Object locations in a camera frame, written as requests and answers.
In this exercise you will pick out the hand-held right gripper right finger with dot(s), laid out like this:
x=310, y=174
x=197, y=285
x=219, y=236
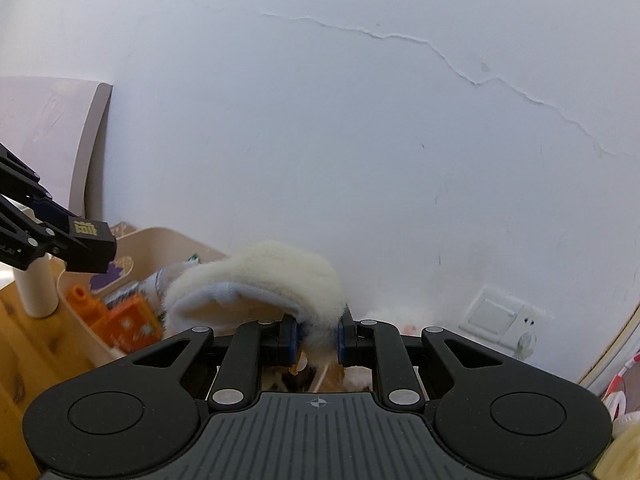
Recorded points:
x=342, y=340

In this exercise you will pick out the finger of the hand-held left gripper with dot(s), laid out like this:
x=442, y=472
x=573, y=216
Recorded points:
x=50, y=212
x=30, y=242

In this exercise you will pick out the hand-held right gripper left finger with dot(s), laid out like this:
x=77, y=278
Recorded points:
x=292, y=340

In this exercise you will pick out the small black box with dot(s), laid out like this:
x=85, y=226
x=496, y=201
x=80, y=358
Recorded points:
x=92, y=245

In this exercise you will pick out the beige plastic basket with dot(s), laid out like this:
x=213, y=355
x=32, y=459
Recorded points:
x=150, y=242

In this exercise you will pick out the white thermos bottle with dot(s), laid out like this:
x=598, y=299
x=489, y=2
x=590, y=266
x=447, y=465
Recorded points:
x=37, y=290

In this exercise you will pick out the beige leaning board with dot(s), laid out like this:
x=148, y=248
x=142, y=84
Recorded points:
x=45, y=135

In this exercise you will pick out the orange round container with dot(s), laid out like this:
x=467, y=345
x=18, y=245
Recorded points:
x=85, y=305

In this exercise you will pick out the purple flower table mat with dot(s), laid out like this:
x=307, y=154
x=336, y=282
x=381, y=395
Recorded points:
x=107, y=277

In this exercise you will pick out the orange bottle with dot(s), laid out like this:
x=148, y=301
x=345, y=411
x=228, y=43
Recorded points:
x=130, y=322

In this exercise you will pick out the white wall socket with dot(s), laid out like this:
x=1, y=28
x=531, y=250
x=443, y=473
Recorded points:
x=500, y=317

